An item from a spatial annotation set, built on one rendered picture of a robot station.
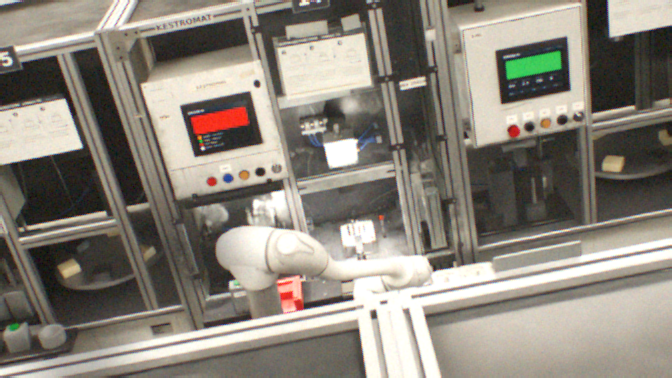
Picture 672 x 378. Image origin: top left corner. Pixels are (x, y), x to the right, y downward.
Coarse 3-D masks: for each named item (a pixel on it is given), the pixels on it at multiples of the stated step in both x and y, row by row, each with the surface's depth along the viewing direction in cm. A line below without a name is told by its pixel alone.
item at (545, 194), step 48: (480, 0) 286; (528, 0) 287; (624, 0) 289; (624, 48) 298; (624, 96) 306; (528, 144) 312; (576, 144) 314; (480, 192) 320; (528, 192) 322; (576, 192) 323; (480, 240) 330
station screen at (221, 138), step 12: (204, 108) 292; (216, 108) 292; (228, 108) 292; (192, 132) 295; (204, 132) 296; (216, 132) 296; (228, 132) 296; (240, 132) 297; (252, 132) 297; (204, 144) 298; (216, 144) 298; (228, 144) 298
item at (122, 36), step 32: (128, 0) 315; (160, 0) 314; (192, 0) 305; (224, 0) 296; (256, 0) 280; (320, 0) 280; (128, 32) 281; (160, 32) 282; (128, 64) 286; (128, 96) 291; (448, 128) 305; (160, 160) 303; (448, 160) 311; (160, 192) 309; (448, 192) 317; (192, 288) 329
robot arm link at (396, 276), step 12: (336, 264) 262; (348, 264) 267; (360, 264) 269; (372, 264) 272; (384, 264) 274; (396, 264) 278; (408, 264) 284; (420, 264) 285; (324, 276) 256; (336, 276) 262; (348, 276) 266; (360, 276) 269; (372, 276) 272; (384, 276) 289; (396, 276) 280; (408, 276) 282; (420, 276) 285; (396, 288) 285
